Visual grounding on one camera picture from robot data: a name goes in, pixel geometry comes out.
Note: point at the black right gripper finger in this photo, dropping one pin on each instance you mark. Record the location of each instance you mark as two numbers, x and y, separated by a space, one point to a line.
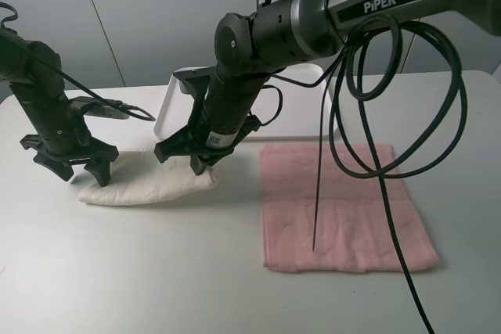
99 168
58 169

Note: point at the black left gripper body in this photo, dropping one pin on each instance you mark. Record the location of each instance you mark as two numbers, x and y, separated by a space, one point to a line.
65 150

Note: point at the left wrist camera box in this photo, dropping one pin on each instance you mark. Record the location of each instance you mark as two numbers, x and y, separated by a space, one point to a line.
102 109

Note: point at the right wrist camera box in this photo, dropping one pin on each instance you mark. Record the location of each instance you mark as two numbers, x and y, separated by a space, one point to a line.
195 81

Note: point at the cream white towel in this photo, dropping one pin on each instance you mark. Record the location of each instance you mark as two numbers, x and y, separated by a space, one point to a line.
138 178

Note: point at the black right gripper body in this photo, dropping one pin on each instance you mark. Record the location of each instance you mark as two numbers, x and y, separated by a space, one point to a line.
203 147

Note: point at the pink towel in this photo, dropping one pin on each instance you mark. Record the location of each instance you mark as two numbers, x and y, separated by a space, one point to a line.
316 218

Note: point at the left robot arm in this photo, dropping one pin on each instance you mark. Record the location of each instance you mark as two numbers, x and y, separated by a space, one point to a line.
29 68

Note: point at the white plastic tray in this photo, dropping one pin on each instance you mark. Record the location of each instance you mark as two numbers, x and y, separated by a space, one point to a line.
289 104

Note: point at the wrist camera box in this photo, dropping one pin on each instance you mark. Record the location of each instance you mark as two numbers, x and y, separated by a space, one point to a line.
102 109
195 81

